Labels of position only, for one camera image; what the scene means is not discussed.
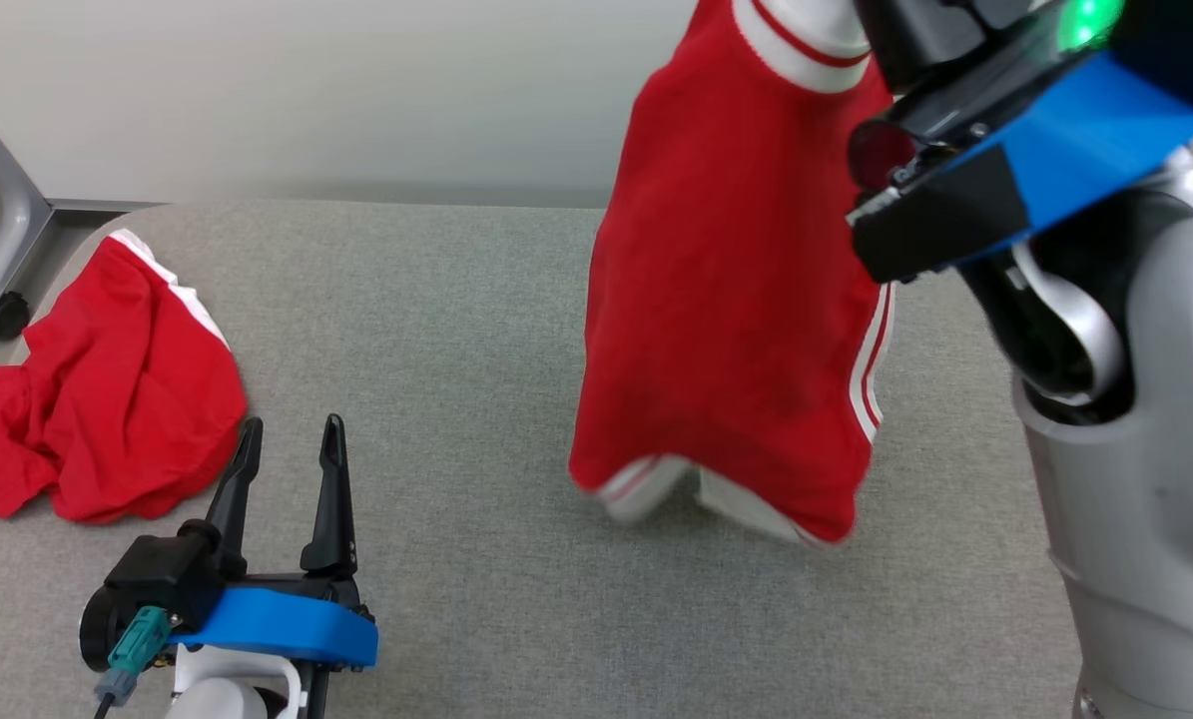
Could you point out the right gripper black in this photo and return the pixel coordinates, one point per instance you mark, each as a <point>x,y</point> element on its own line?
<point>920,40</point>

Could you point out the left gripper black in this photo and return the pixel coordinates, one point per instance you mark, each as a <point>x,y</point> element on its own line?
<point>297,587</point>

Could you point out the red Bulls basketball jersey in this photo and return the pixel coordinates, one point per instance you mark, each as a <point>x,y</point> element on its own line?
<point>726,300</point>

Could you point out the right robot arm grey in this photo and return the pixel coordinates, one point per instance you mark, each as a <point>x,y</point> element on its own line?
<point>1145,449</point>

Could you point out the red garment with white stripe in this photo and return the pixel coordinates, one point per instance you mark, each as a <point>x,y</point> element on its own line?
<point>117,399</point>

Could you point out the black caster wheel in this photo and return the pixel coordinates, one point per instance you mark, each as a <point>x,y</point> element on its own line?
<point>3,317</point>

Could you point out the left blue camera mount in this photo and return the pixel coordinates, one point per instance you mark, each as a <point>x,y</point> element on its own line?
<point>287,629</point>

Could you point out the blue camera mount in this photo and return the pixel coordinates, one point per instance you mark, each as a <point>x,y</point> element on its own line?
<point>287,629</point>
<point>1085,150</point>

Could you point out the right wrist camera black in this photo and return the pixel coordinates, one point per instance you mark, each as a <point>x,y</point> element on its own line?
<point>945,215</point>

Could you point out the right blue camera mount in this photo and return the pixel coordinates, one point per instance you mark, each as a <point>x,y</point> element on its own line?
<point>1085,150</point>

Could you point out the grey metal cart frame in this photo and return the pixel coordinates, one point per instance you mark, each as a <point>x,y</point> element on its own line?
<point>7,200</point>

